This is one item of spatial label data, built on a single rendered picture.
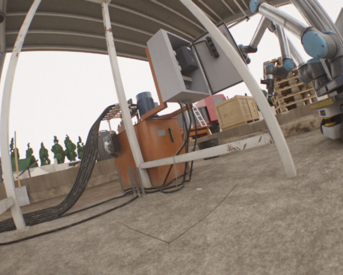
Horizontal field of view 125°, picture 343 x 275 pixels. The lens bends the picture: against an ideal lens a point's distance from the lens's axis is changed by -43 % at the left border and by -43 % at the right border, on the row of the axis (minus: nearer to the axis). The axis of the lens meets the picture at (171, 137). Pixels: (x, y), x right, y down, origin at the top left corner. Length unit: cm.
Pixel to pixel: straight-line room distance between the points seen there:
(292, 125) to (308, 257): 205
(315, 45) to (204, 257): 102
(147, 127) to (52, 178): 198
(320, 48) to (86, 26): 602
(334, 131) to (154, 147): 143
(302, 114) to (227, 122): 249
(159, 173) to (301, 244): 121
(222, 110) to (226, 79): 303
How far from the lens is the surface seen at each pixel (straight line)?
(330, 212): 55
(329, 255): 41
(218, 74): 143
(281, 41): 156
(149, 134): 140
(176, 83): 112
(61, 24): 602
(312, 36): 99
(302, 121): 230
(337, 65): 112
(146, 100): 186
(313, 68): 157
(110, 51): 177
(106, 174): 303
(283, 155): 80
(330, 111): 120
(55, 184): 286
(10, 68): 152
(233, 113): 422
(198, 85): 149
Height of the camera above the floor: 30
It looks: 4 degrees up
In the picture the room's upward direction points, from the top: 15 degrees counter-clockwise
